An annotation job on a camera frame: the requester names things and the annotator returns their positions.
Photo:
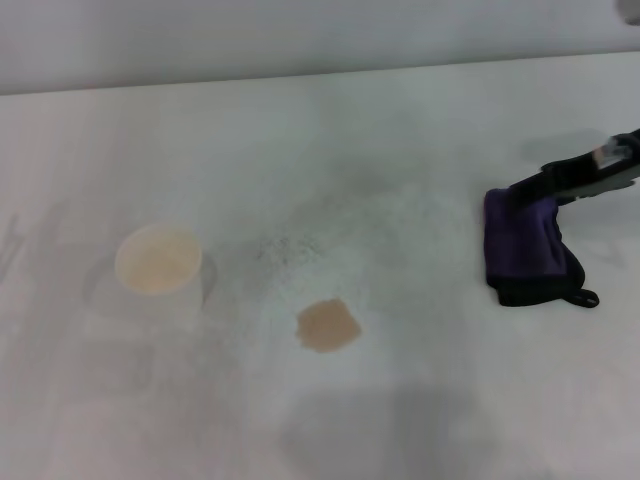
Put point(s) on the brown water stain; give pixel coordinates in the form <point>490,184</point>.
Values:
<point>327,326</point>

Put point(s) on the white paper cup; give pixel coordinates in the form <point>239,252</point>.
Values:
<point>160,267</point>

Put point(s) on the purple rag with black trim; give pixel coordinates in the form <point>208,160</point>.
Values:
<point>527,255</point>

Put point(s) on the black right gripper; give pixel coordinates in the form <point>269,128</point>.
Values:
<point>620,155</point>

